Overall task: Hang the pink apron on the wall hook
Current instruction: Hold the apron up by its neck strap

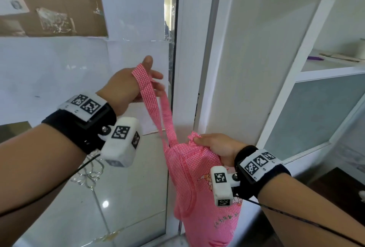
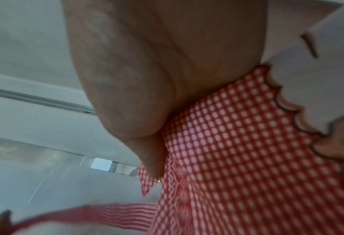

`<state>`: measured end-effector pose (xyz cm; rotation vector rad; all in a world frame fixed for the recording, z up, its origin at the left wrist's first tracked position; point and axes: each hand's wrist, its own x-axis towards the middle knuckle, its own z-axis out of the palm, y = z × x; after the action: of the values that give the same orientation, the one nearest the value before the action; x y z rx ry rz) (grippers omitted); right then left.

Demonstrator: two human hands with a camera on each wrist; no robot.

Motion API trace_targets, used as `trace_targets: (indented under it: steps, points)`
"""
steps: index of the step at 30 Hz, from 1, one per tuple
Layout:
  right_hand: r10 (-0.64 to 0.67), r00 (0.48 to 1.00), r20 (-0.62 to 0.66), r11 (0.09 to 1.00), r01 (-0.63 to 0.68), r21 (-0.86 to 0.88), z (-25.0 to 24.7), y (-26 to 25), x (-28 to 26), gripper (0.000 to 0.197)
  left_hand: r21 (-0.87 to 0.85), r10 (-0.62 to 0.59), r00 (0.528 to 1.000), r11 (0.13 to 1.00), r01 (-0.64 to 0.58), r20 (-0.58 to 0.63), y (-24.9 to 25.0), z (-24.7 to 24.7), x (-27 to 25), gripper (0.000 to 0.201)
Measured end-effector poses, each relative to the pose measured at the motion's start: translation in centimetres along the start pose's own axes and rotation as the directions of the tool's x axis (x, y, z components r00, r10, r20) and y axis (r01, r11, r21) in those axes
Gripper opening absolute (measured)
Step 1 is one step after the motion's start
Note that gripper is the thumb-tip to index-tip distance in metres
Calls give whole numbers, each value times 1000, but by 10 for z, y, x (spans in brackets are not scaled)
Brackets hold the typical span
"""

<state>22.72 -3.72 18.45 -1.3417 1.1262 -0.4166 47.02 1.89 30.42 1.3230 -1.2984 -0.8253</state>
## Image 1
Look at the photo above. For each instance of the white cabinet frosted glass door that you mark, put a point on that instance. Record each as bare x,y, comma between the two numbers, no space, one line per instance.
310,112

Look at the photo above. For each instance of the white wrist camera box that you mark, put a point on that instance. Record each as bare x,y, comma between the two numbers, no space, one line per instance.
222,188
121,147

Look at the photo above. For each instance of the white door frame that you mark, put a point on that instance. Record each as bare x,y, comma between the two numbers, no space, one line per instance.
191,55

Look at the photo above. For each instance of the person's right fingers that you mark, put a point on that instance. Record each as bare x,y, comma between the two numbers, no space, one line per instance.
203,140

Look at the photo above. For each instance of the black wristband with markers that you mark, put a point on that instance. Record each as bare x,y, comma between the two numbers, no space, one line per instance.
71,127
265,178

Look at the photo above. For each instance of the person's left hand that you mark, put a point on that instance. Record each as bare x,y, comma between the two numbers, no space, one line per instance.
122,87

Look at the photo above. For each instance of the pink checkered apron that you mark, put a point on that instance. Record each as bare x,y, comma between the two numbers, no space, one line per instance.
196,198

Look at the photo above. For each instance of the large white paper sheet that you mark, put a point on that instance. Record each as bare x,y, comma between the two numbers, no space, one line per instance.
57,67

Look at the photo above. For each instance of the person's left forearm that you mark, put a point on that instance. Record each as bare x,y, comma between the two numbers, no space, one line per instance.
40,175

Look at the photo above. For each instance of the purple pen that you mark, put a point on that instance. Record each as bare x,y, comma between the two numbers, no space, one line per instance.
316,58

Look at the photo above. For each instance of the person's right hand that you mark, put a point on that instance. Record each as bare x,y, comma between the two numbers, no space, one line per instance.
222,145

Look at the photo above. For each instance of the crumpled clear tape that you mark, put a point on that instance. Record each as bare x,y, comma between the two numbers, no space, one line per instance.
55,20

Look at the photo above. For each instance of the person's left thumb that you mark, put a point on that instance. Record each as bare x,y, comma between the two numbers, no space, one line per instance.
147,63

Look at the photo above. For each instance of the person's right forearm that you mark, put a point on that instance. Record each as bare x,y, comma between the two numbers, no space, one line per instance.
308,215

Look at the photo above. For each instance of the wooden stick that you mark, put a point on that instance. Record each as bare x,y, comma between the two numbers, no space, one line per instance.
339,57

